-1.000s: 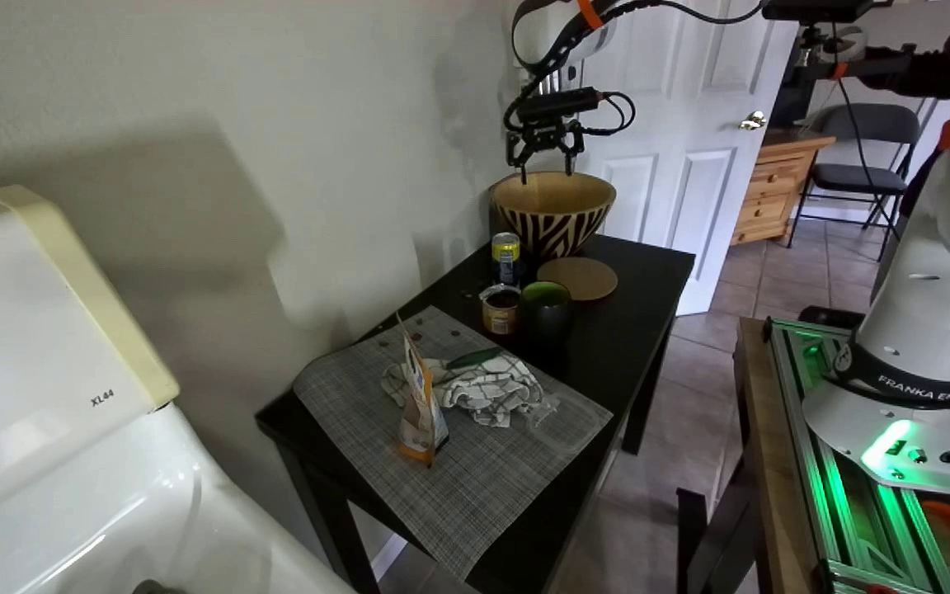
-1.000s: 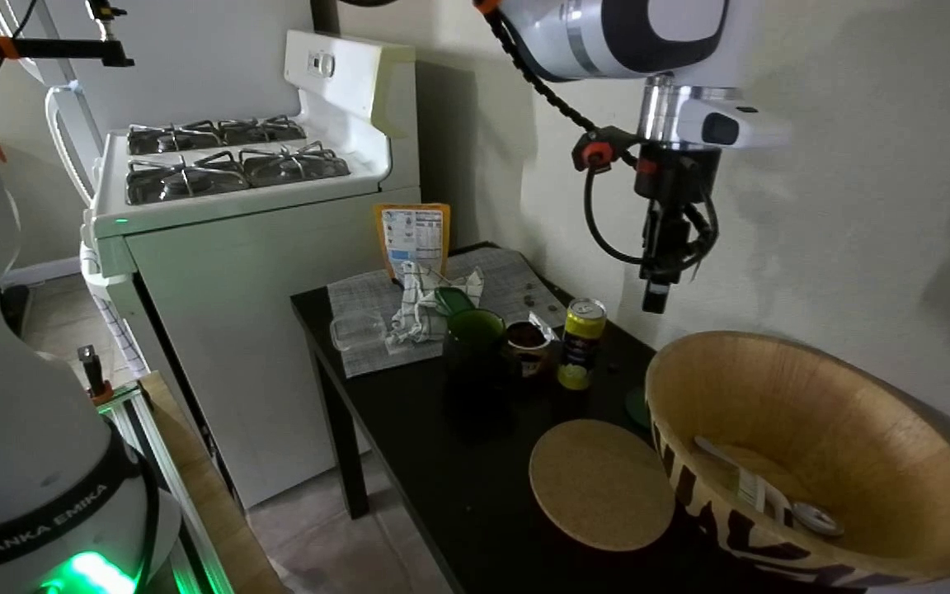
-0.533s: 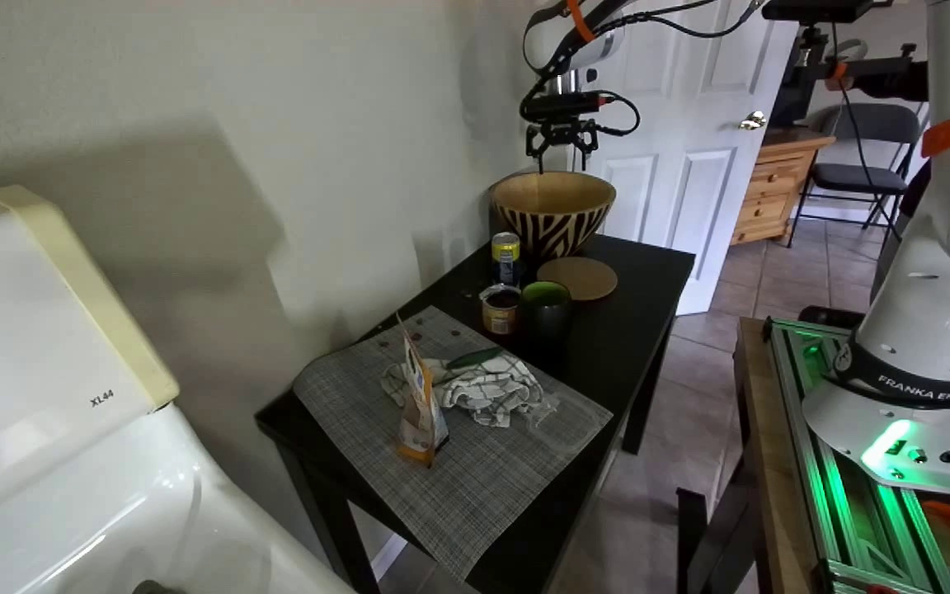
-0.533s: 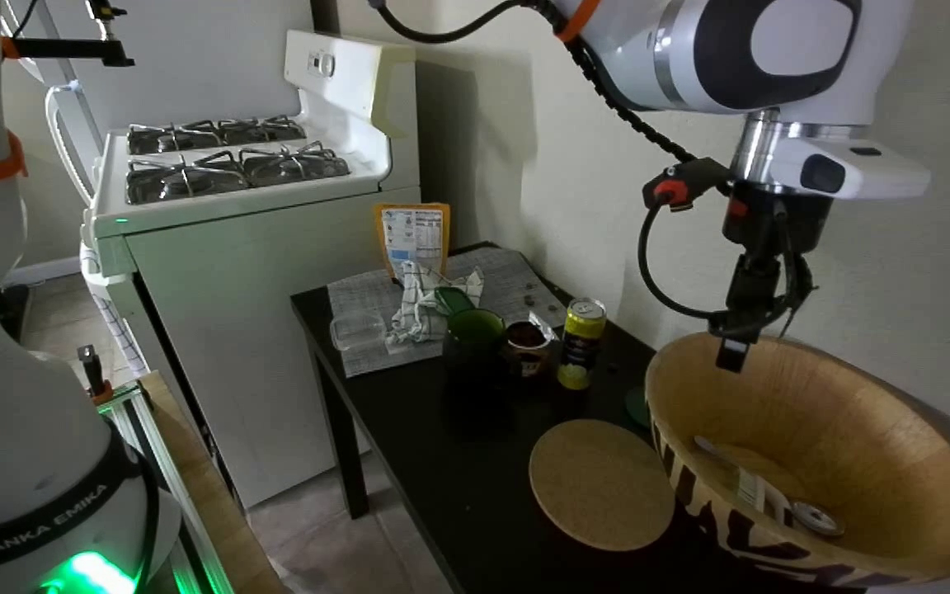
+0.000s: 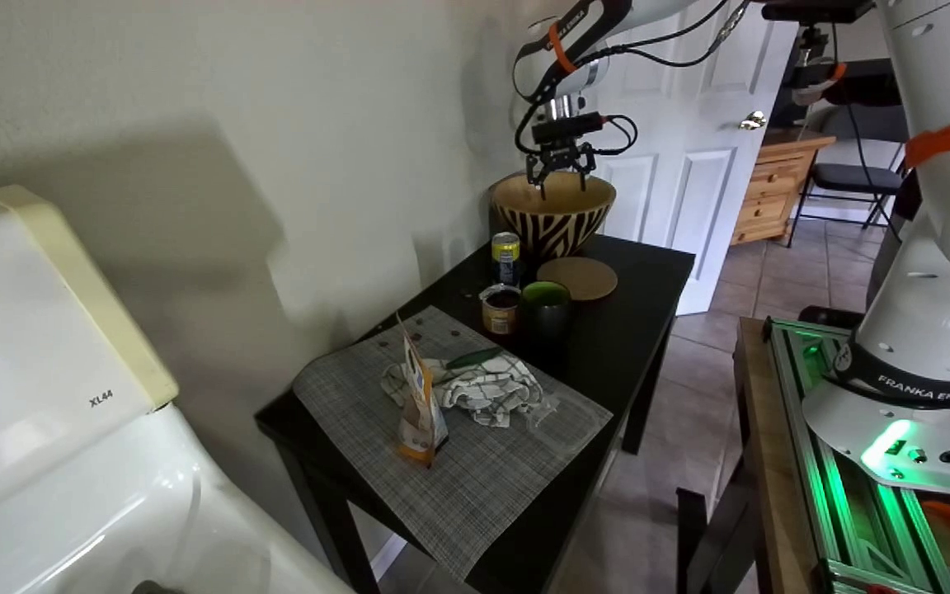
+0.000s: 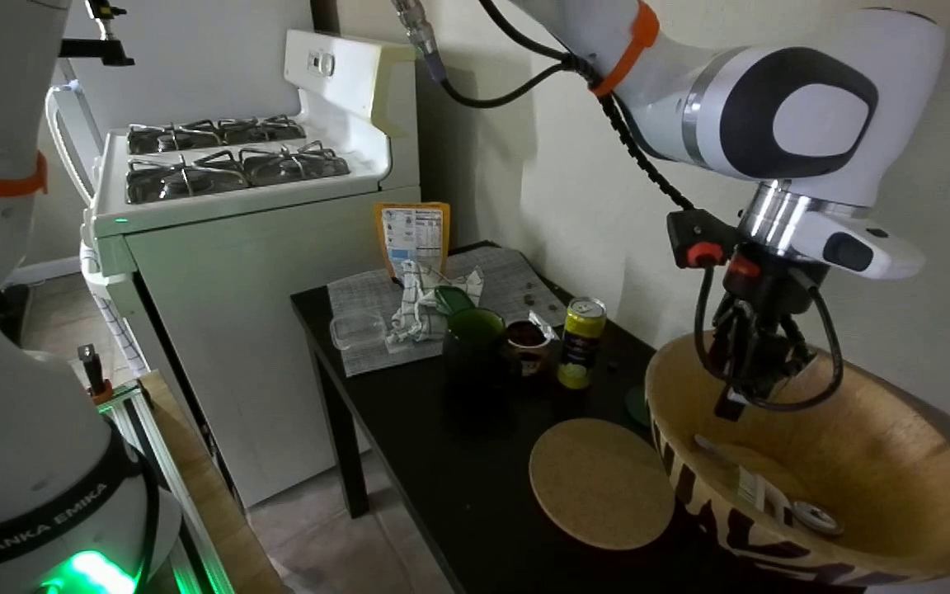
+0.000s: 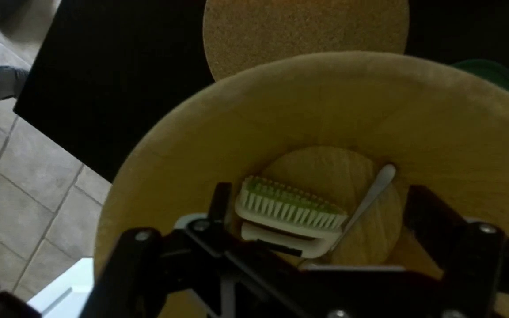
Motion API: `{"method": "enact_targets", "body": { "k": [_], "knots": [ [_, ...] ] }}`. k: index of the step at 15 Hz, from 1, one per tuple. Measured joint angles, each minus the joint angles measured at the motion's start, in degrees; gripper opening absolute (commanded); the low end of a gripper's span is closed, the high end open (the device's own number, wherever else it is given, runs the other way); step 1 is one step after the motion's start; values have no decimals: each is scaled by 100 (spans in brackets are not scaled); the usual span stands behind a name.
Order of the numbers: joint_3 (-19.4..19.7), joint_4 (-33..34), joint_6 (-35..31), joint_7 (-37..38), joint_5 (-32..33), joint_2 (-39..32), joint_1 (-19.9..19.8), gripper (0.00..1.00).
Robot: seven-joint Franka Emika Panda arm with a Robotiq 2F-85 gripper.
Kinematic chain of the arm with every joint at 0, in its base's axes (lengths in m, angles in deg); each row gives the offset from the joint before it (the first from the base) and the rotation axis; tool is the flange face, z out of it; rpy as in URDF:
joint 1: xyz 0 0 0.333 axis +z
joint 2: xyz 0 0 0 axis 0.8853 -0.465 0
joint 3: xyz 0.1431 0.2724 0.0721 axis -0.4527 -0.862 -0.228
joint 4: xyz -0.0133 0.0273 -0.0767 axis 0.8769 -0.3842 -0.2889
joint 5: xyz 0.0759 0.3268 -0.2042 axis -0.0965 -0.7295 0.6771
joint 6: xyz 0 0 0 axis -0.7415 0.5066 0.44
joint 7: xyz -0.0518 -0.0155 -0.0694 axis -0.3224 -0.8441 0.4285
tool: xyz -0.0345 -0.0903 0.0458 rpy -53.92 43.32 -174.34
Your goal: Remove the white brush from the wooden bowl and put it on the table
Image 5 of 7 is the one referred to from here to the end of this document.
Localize wooden dresser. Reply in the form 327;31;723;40
728;132;839;251

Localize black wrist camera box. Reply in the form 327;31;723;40
529;108;609;146

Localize round wooden coaster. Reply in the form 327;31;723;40
535;255;623;306

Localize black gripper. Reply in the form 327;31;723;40
520;132;600;190

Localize grey woven placemat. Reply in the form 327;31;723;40
291;302;617;583

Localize white gas stove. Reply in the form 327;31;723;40
0;181;359;594

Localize yellow drink can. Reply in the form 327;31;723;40
488;229;523;289

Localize orange paper packet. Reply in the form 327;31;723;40
390;316;453;472

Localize white panel door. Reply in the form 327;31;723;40
588;0;805;320

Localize black folding chair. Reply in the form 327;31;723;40
788;55;915;239

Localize small dark jar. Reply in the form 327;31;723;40
475;279;523;341

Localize wooden zebra pattern bowl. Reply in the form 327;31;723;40
486;167;619;264

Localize dark green cup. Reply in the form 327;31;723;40
518;278;574;353

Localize black side table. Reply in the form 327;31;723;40
250;230;699;594

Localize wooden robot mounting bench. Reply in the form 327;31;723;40
728;315;950;594

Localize small green plastic utensil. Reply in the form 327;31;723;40
441;346;502;372

